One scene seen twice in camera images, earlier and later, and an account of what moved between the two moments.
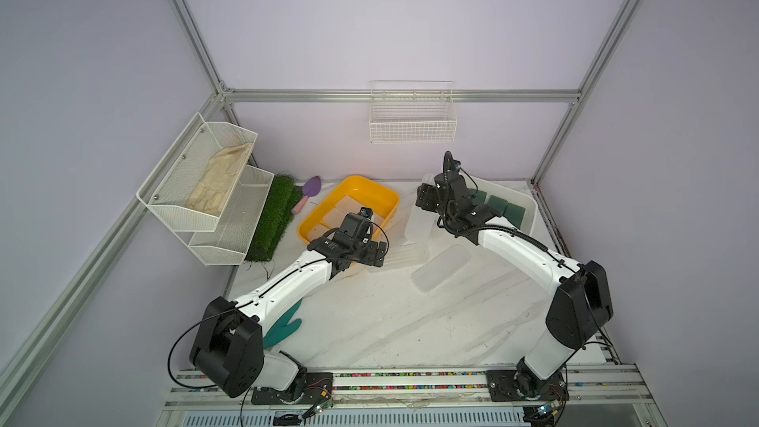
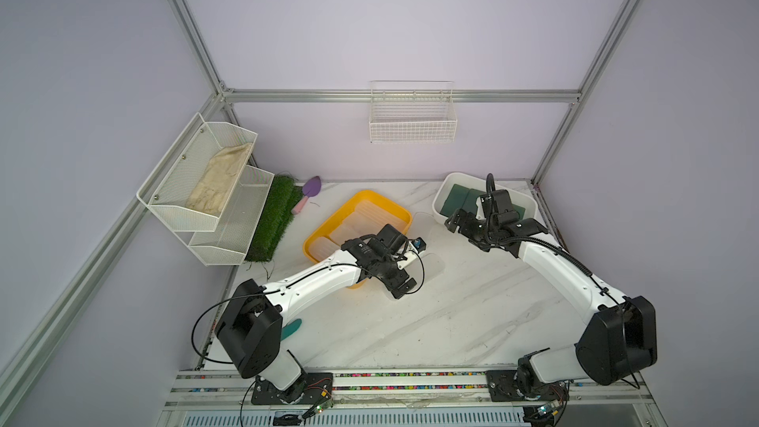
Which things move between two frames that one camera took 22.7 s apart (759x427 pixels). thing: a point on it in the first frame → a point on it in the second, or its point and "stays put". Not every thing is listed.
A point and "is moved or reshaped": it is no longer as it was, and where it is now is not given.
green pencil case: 477,197 stays put
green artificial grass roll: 276,218 stays put
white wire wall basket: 407,112 stays put
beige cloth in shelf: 210,191 stays put
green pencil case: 514,213 stays put
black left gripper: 371,252 → 392,285
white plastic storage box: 510,196 stays put
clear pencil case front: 336,215 is moved or reshaped
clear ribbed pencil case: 435,272 → 371,217
